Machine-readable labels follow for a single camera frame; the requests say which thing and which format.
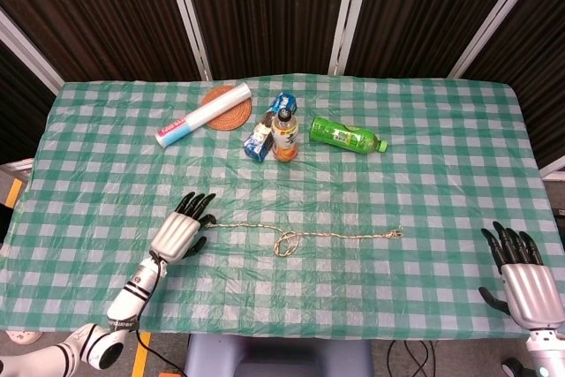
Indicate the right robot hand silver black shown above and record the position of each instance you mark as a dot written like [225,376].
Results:
[532,288]

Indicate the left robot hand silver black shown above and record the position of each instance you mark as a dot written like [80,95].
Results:
[174,236]

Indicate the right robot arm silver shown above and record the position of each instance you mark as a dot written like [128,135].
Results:
[545,350]

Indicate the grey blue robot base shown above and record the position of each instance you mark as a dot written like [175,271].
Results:
[278,357]

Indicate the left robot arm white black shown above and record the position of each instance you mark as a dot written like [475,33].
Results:
[128,299]

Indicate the blue snack box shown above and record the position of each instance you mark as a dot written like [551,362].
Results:
[258,146]

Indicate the yellow floor tape strip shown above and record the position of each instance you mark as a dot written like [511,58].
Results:
[142,355]
[13,193]

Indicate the white food bag roll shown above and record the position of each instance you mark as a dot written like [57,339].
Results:
[203,114]

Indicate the round woven brown coaster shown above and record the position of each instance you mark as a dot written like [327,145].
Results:
[234,118]

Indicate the orange drink bottle black cap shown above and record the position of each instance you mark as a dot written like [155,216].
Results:
[284,138]

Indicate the green white checkered tablecloth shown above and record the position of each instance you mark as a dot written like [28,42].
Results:
[309,297]

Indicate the green plastic bottle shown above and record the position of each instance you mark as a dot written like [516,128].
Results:
[340,132]

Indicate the dark brown partition panel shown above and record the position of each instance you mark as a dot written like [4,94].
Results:
[22,112]
[424,10]
[97,10]
[269,10]
[529,77]

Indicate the white partition frame post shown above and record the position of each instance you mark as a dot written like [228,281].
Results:
[187,19]
[31,50]
[499,19]
[554,171]
[348,15]

